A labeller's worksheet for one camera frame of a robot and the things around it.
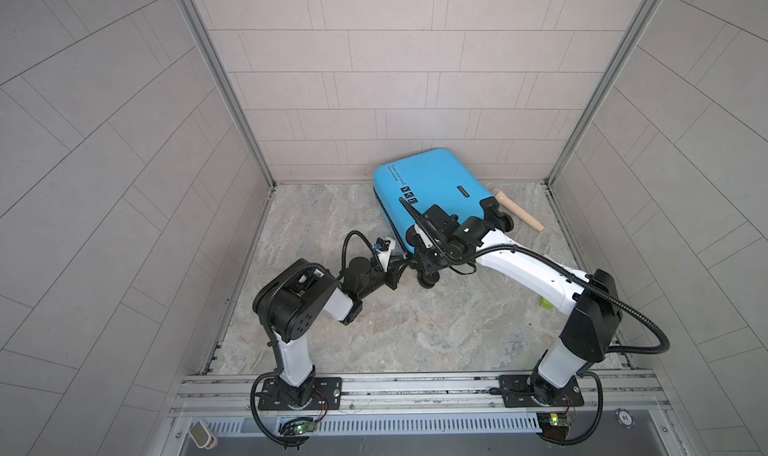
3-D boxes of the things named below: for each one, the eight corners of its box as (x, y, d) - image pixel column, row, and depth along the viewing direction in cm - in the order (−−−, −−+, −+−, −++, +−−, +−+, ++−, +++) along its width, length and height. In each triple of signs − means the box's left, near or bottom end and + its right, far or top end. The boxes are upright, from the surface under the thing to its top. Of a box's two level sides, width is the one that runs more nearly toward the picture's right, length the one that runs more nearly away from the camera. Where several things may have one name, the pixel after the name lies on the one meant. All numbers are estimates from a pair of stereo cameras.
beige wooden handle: (539, 233, 103) (543, 227, 101) (488, 196, 114) (490, 190, 112) (544, 228, 105) (548, 222, 102) (492, 192, 116) (495, 186, 113)
